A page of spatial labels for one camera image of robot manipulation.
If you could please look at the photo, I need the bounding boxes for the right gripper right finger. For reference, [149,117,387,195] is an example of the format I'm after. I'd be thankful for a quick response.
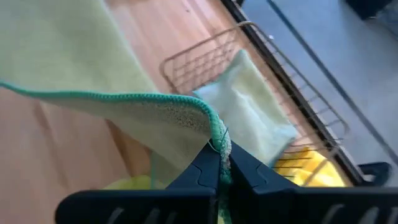
[229,142,398,224]

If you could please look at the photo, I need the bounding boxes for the wire mesh basket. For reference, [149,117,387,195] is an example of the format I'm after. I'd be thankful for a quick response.
[159,20,351,187]

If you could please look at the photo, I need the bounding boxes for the black aluminium table frame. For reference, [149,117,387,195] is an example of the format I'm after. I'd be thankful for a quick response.
[220,0,368,186]

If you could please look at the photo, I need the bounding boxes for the pale green microfiber towel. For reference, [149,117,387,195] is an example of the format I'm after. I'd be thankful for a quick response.
[192,49,299,166]

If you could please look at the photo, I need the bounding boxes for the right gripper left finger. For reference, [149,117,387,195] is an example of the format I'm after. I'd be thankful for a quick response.
[55,141,220,224]

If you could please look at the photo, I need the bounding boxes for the mint green microfiber towel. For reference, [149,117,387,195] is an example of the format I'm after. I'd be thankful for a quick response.
[0,0,233,224]

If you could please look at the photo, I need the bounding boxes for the yellow microfiber towel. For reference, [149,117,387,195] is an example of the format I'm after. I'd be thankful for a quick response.
[272,146,346,188]

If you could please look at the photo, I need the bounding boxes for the lime green microfiber towel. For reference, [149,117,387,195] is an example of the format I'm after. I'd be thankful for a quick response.
[102,174,170,190]

